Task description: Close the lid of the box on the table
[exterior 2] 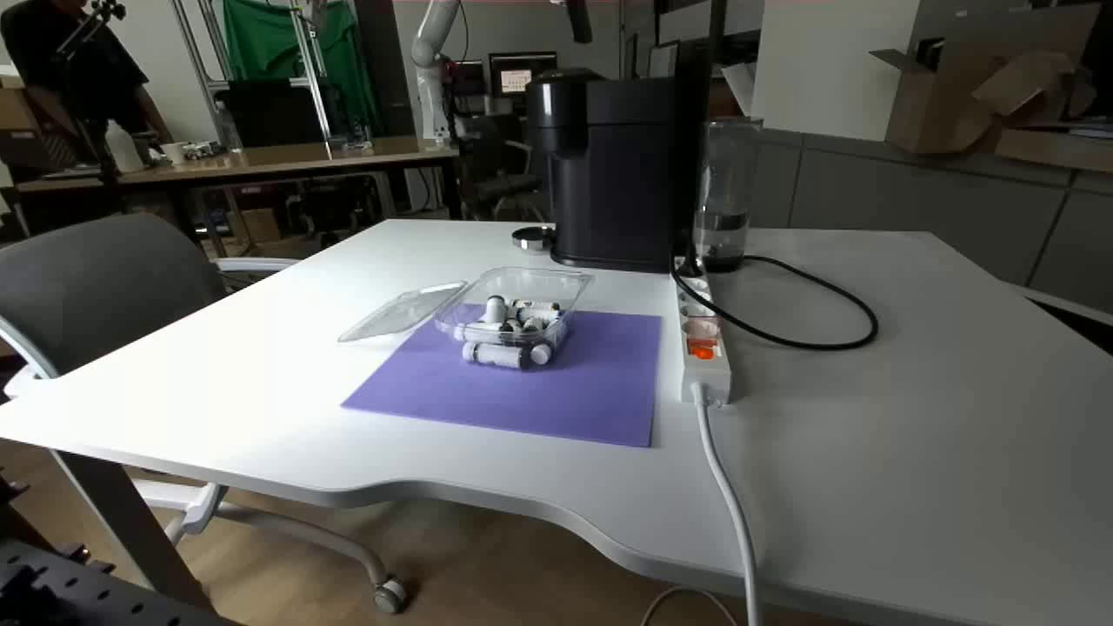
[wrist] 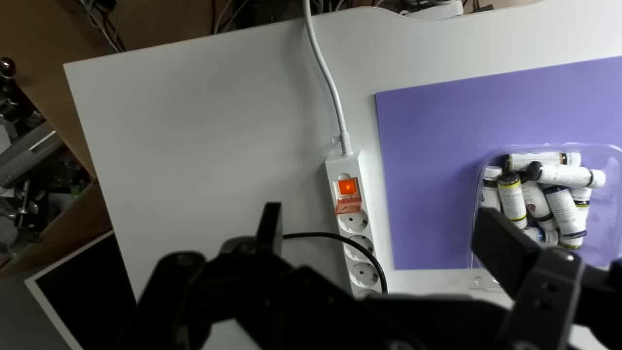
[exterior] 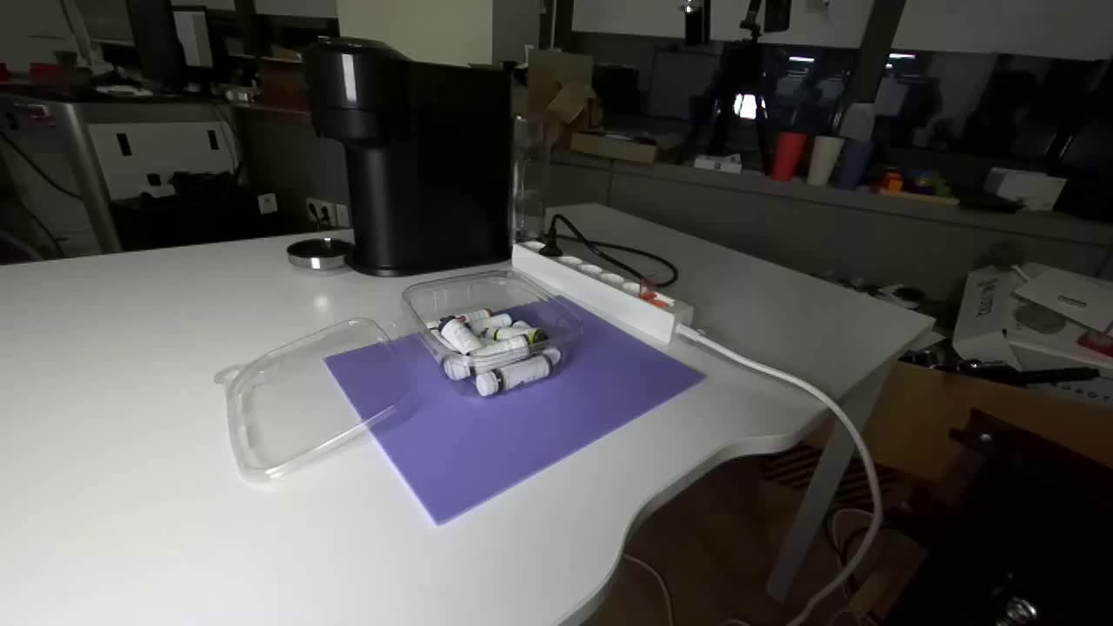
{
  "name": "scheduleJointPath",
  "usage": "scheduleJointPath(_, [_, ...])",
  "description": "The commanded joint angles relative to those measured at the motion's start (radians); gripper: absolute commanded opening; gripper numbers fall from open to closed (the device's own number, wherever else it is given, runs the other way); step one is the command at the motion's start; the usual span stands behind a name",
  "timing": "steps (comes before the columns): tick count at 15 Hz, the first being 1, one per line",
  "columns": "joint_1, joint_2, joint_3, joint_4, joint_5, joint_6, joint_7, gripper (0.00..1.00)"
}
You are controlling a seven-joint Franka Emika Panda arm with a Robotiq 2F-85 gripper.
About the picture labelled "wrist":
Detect brown cardboard box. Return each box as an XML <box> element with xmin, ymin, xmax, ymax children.
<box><xmin>0</xmin><ymin>0</ymin><xmax>216</xmax><ymax>279</ymax></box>

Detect white power strip cable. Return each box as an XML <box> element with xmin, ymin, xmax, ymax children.
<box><xmin>301</xmin><ymin>0</ymin><xmax>356</xmax><ymax>158</ymax></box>

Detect clear plastic clamshell box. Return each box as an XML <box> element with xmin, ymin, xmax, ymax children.
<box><xmin>467</xmin><ymin>143</ymin><xmax>622</xmax><ymax>295</ymax></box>

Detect purple paper mat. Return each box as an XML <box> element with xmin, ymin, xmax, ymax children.
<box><xmin>373</xmin><ymin>55</ymin><xmax>622</xmax><ymax>273</ymax></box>

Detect bundle of dark cables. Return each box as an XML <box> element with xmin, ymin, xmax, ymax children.
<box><xmin>76</xmin><ymin>0</ymin><xmax>132</xmax><ymax>55</ymax></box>

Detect black panel with white frame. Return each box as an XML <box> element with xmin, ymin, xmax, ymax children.
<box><xmin>23</xmin><ymin>232</ymin><xmax>140</xmax><ymax>350</ymax></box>

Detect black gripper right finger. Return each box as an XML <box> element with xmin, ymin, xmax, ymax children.
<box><xmin>471</xmin><ymin>207</ymin><xmax>622</xmax><ymax>350</ymax></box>

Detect grey metal equipment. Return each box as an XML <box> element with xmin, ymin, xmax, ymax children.
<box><xmin>0</xmin><ymin>57</ymin><xmax>93</xmax><ymax>261</ymax></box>

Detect white power strip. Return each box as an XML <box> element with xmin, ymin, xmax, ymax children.
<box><xmin>323</xmin><ymin>153</ymin><xmax>391</xmax><ymax>300</ymax></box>

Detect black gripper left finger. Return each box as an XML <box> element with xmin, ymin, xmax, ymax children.
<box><xmin>115</xmin><ymin>201</ymin><xmax>391</xmax><ymax>350</ymax></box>

